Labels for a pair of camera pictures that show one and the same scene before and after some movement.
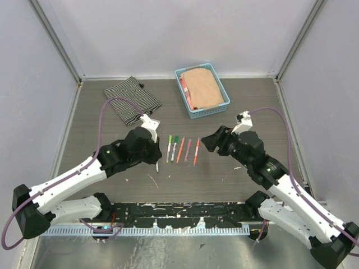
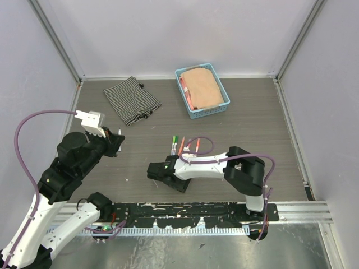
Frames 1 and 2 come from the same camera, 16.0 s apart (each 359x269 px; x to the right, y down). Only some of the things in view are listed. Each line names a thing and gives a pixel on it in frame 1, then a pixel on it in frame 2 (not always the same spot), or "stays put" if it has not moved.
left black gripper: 156,154 -> 116,141
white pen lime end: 167,157 -> 172,149
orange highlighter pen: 197,150 stays put
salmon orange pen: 180,149 stays put
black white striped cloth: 131,90 stays put
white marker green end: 173,153 stays put
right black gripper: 222,135 -> 181,188
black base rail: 184,215 stays put
